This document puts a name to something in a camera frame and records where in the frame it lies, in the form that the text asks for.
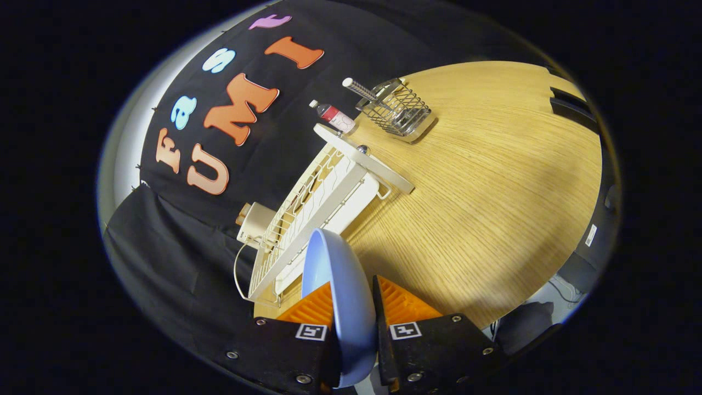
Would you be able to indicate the black table edge block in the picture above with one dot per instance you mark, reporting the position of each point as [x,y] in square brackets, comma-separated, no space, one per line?
[576,118]
[567,97]

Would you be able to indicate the black backdrop cloth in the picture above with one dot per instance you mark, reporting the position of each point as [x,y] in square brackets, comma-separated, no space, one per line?
[181,247]

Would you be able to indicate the dark rounded object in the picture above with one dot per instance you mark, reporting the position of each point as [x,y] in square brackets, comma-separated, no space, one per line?
[526,323]

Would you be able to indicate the white toaster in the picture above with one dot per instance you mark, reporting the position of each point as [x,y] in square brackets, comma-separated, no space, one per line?
[258,219]

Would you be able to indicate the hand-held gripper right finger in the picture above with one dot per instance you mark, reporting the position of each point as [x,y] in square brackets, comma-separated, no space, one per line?
[382,351]

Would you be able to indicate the dark box white label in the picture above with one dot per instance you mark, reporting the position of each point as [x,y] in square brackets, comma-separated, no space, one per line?
[598,258]

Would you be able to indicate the light blue plate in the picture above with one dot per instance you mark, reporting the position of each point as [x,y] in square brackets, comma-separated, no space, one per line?
[345,307]

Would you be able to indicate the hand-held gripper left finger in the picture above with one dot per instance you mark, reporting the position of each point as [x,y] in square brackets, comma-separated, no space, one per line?
[285,351]

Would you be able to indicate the toasted bread slice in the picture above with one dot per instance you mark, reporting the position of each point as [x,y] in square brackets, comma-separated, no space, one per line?
[239,219]

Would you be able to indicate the clear bottle red label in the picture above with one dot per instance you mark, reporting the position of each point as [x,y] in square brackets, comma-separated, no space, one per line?
[334,116]

